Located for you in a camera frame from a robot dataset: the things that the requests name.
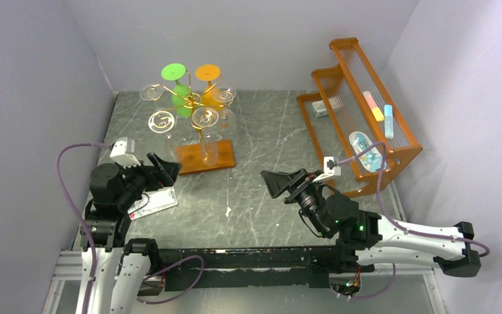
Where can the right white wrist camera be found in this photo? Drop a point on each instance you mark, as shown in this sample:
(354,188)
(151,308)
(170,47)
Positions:
(331,169)

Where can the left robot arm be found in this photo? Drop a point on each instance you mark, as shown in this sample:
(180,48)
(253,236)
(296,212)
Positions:
(113,267)

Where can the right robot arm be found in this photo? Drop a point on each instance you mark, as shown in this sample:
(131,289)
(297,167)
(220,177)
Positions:
(364,238)

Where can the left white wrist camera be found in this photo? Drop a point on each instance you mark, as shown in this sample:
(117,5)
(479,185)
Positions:
(123,153)

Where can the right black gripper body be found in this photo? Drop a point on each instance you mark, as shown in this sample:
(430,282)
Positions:
(296,189)

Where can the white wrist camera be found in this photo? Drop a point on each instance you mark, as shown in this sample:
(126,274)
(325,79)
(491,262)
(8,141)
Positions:
(123,153)
(331,169)

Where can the light blue highlighter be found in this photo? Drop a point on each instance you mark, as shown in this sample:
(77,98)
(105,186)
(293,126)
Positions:
(388,121)

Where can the pink yellow highlighter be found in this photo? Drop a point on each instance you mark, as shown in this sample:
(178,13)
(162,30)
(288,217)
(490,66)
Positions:
(375,110)

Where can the orange plastic wine glass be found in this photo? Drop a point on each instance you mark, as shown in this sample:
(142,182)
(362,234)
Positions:
(211,74)

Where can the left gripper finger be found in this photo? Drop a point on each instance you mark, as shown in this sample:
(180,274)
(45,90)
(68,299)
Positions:
(168,172)
(154,159)

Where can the green plastic wine glass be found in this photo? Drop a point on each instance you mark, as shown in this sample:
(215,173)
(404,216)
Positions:
(180,94)

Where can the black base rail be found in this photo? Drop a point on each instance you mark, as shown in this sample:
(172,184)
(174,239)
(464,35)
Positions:
(308,266)

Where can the gold wire glass rack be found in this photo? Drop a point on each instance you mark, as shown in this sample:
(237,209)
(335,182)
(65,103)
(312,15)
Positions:
(190,155)

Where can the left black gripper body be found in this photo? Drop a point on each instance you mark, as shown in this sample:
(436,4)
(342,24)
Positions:
(153,180)

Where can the flat blister pack on table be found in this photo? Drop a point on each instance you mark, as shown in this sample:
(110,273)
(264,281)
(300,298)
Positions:
(153,202)

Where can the small white box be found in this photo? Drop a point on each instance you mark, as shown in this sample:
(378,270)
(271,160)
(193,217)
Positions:
(319,109)

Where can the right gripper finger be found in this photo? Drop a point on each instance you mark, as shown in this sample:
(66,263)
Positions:
(278,182)
(301,175)

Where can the orange wooden shelf rack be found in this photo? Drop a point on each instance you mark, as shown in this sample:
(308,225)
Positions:
(340,88)

